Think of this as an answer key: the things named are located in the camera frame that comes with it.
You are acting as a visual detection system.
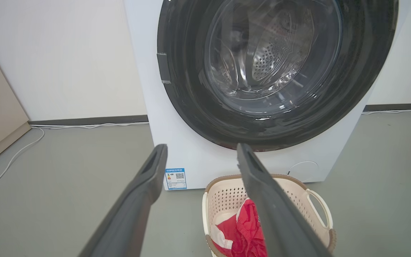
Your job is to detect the white front-load washing machine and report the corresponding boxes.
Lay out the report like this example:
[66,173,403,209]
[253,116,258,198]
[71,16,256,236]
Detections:
[123,0,411,191]

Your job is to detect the round black washer door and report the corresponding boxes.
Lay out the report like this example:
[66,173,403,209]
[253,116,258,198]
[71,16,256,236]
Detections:
[157,0,399,152]

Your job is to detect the black washer door handle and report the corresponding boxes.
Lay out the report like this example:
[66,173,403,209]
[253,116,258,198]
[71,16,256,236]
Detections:
[157,52,172,84]

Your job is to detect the white floor cable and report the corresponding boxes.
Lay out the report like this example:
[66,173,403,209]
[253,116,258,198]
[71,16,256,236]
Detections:
[0,122,150,197]
[361,108,411,115]

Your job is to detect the round white filter cover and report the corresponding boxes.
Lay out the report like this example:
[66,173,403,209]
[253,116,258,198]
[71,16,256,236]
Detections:
[286,161,320,183]

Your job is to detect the cream perforated laundry basket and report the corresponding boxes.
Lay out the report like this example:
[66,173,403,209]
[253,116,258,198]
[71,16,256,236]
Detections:
[202,174,337,257]

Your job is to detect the steel washing machine drum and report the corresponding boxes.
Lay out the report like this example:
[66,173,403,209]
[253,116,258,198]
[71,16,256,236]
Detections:
[204,0,343,108]

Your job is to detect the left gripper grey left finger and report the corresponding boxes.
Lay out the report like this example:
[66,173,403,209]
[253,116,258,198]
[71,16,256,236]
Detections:
[78,144,169,257]

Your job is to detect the black wall baseboard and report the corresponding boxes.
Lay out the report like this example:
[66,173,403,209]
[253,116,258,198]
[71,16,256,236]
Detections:
[28,115,149,126]
[363,103,411,112]

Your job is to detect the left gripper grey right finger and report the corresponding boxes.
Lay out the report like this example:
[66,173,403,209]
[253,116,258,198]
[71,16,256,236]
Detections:
[236,143,335,257]

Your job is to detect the blue energy label sticker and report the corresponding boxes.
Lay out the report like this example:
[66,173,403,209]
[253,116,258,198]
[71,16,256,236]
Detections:
[165,168,188,190]

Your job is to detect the red and white garment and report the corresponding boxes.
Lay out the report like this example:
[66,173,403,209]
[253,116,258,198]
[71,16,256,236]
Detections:
[211,198,269,257]

